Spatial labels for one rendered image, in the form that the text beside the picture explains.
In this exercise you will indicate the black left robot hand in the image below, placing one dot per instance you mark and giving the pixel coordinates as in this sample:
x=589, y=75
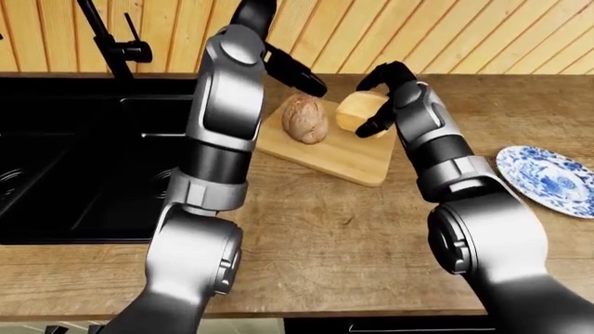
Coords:
x=292, y=71

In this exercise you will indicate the black kitchen sink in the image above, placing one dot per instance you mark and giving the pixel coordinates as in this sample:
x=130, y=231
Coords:
x=88, y=156

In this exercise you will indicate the wooden cutting board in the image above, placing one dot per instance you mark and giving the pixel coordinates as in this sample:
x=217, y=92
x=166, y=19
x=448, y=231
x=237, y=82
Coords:
x=339, y=156

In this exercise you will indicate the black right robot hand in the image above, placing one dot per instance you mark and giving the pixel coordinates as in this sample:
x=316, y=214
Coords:
x=383, y=78

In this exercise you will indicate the black oven front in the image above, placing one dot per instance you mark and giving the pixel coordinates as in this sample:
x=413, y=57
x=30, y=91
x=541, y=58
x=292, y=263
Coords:
x=390, y=325

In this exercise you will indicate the blue white patterned plate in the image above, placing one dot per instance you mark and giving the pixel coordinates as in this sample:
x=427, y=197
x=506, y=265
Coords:
x=547, y=181

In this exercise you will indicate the pale round bread roll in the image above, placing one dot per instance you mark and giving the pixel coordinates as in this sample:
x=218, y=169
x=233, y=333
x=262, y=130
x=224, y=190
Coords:
x=358, y=111

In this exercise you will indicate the brown oval bread loaf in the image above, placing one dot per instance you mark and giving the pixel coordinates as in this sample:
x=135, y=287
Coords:
x=304, y=118

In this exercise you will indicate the black kitchen faucet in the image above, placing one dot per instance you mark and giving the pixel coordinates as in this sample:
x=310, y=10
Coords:
x=113, y=45

